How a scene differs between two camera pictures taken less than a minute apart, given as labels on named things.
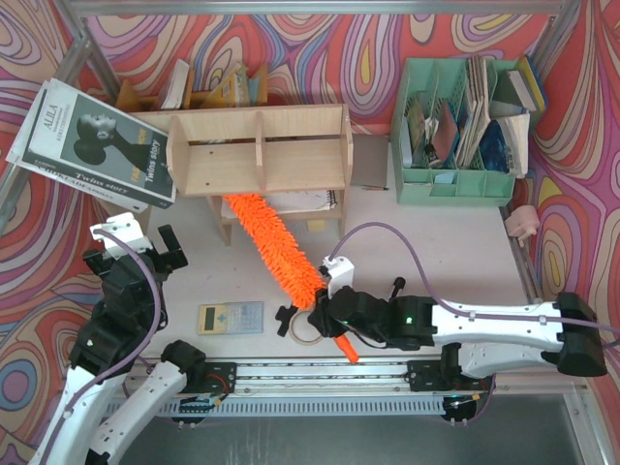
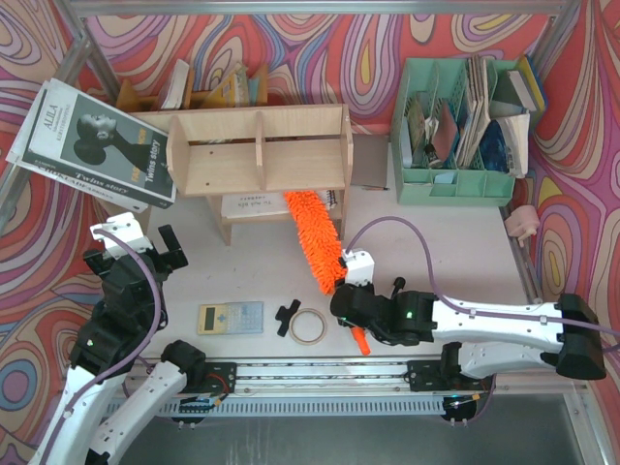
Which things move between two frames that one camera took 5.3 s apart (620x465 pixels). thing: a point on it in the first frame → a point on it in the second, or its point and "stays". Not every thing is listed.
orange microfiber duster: (292, 266) → (320, 240)
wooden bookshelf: (297, 160) stays
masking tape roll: (293, 334) stays
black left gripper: (134, 262) stays
